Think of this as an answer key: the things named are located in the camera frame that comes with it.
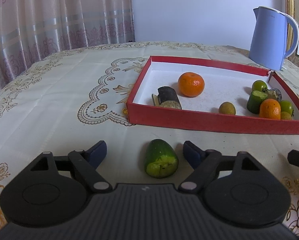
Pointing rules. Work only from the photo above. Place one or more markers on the pink floral curtain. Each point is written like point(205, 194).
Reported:
point(31, 30)

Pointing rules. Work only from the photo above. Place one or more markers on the blue electric kettle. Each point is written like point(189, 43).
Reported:
point(269, 43)

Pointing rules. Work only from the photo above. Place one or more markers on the red shallow cardboard box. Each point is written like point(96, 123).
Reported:
point(224, 82)

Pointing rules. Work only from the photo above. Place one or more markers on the yellow longan with stem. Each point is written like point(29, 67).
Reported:
point(286, 116)

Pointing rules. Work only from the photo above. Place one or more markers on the small orange tangerine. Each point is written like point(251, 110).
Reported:
point(191, 84)

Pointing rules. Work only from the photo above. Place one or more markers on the green tomato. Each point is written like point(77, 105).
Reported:
point(259, 85)
point(286, 106)

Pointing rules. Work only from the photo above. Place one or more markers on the small yellow longan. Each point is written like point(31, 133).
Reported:
point(227, 108)

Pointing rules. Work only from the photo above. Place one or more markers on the small green cucumber piece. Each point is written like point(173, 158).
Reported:
point(161, 160)

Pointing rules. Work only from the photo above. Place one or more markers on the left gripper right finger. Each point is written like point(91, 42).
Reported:
point(204, 163)

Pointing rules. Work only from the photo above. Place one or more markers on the cream floral tablecloth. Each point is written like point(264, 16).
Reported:
point(75, 98)

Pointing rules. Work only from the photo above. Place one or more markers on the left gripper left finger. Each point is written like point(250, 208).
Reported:
point(84, 165)

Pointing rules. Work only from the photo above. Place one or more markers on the large green cucumber piece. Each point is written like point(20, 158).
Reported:
point(255, 100)

